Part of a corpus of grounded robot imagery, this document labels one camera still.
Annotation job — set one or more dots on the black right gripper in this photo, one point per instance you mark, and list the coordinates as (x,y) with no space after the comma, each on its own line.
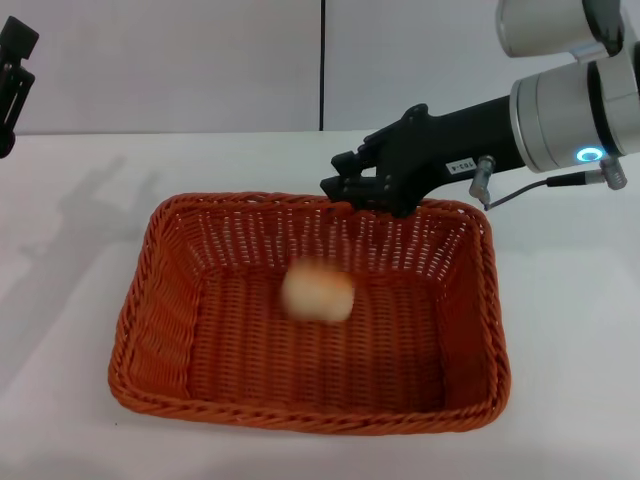
(450,145)

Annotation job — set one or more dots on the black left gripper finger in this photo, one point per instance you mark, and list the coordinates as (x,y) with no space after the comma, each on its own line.
(20,40)

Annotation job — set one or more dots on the pale round bread bun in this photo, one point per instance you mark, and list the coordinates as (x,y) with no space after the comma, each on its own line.
(317,292)

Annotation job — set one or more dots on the orange woven plastic basket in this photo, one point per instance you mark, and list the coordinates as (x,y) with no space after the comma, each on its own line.
(240,350)

